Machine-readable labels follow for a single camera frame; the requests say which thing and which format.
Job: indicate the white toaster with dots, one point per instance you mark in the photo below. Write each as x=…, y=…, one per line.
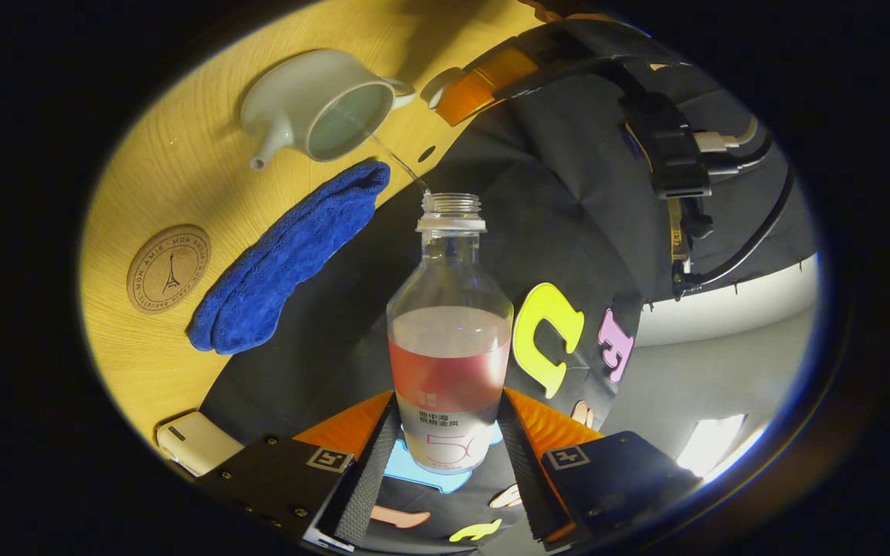
x=198, y=442

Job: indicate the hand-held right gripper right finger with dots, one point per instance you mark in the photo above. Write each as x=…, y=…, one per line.
x=526, y=479

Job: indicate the blue towel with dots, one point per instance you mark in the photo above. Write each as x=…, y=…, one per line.
x=283, y=255

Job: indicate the round cork coaster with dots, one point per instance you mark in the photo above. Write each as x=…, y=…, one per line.
x=167, y=270

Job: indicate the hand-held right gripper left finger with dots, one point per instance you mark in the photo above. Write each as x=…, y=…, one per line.
x=364, y=479

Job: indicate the white ceramic teacup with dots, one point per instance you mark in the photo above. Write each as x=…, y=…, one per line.
x=290, y=93

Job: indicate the clear plastic water bottle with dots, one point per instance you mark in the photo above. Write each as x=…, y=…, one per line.
x=449, y=371

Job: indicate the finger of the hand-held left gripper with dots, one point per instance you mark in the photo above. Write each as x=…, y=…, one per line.
x=484, y=85

